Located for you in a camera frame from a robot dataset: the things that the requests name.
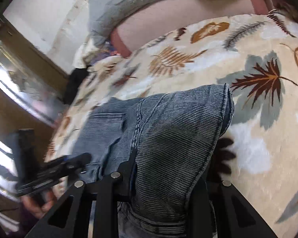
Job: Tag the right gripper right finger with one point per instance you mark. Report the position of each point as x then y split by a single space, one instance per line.
222 210

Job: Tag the pink sofa armrest bolster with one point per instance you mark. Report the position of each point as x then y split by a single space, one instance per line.
163 16

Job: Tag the white floral pillow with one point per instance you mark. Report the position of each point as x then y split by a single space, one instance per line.
85 53

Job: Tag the grey-blue denim pants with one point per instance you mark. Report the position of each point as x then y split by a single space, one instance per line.
174 136

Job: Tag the wooden door with glass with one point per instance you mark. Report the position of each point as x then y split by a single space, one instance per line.
31 89

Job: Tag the leaf-print fleece blanket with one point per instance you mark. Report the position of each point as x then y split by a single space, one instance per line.
257 56

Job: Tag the person's left hand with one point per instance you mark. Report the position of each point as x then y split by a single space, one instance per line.
32 205

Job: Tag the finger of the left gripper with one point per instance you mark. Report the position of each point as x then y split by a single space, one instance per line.
67 165

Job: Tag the black garment at sofa end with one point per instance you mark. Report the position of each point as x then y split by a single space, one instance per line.
75 79

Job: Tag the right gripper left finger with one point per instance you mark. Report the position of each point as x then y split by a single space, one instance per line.
70 216

